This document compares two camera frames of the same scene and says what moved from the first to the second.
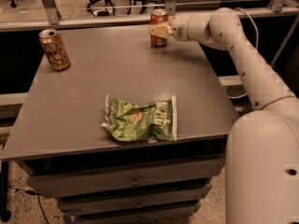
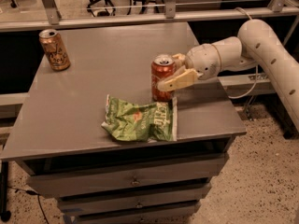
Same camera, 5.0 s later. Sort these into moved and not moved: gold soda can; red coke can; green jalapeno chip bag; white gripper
Moved: red coke can; white gripper
Not moved: green jalapeno chip bag; gold soda can
